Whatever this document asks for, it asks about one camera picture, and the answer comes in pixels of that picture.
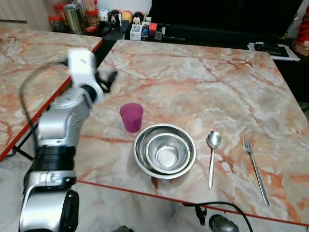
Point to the small stainless steel bowl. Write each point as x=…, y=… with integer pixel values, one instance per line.
x=167, y=152

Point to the light wooden cabinet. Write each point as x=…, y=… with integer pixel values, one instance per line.
x=21, y=14

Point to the red lidded jar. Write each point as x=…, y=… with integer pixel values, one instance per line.
x=58, y=20

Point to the stainless steel tumbler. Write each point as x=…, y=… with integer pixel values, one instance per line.
x=73, y=19

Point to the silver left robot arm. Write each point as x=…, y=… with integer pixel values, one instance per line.
x=58, y=126

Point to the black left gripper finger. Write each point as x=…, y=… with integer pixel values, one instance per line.
x=112, y=76
x=107, y=86

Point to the purple plastic cup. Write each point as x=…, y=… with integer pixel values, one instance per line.
x=131, y=118

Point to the small red box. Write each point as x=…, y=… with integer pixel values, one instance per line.
x=153, y=26

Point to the black metal table legs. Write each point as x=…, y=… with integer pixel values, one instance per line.
x=21, y=151

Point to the flat white black tray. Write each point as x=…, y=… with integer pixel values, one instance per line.
x=273, y=50

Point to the stainless steel fork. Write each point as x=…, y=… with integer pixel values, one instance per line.
x=247, y=146

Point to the black and white figurine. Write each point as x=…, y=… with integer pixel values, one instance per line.
x=137, y=18

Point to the small white box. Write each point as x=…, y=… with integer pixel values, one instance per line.
x=136, y=32

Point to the red ceramic figurine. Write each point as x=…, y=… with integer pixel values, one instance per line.
x=302, y=31

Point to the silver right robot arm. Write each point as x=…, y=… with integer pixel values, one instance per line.
x=222, y=225

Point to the stainless steel spoon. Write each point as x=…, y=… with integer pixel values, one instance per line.
x=213, y=139

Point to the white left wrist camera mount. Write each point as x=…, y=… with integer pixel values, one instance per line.
x=81, y=65

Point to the orange round figurine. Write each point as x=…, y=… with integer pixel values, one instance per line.
x=126, y=15

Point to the black television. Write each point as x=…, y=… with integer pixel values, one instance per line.
x=222, y=14

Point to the large stainless steel bowl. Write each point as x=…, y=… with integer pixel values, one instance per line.
x=139, y=159

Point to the slim red jar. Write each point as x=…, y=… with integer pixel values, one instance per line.
x=92, y=17

